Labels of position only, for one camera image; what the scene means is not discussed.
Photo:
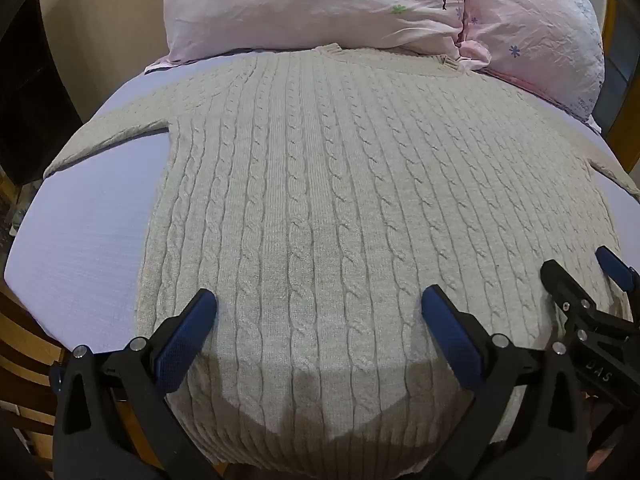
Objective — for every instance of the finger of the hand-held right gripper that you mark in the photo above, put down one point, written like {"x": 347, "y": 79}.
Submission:
{"x": 614, "y": 266}
{"x": 564, "y": 290}

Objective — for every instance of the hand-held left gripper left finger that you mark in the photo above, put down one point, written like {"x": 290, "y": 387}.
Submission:
{"x": 186, "y": 329}

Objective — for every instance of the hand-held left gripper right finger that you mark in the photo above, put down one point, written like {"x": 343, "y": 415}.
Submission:
{"x": 449, "y": 336}

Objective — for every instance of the lavender bed sheet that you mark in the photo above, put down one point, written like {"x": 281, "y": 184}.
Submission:
{"x": 85, "y": 240}

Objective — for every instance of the wooden headboard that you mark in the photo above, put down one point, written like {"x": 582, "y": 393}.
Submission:
{"x": 620, "y": 85}

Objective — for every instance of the pink floral pillow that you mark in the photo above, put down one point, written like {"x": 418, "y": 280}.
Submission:
{"x": 535, "y": 30}
{"x": 310, "y": 5}

